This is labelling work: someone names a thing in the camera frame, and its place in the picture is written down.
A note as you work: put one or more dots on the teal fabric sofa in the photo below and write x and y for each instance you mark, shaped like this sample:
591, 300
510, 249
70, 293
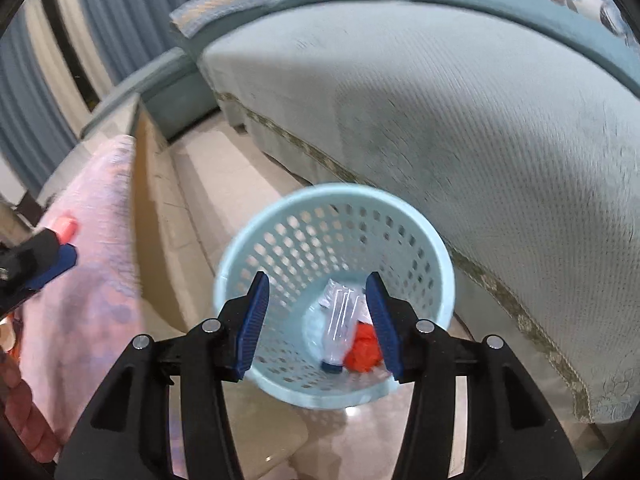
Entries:
511, 125

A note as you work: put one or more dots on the pink snack packet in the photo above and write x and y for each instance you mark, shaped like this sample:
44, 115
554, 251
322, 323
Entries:
65, 228

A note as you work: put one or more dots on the red plastic bag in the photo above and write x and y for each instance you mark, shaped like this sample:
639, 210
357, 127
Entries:
365, 353

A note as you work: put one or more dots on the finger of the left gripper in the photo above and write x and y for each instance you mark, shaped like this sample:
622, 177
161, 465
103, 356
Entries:
28, 267

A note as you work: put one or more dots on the light blue trash basket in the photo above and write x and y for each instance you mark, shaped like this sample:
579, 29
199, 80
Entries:
316, 246

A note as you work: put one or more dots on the blue curtain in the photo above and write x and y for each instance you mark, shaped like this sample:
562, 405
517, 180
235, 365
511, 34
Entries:
67, 63

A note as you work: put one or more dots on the pink patterned table cloth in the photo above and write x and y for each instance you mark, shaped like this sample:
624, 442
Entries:
76, 327

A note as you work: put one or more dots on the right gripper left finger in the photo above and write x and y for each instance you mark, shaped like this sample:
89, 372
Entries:
123, 433

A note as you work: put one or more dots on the clear plastic water bottle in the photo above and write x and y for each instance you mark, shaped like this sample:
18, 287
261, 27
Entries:
342, 324

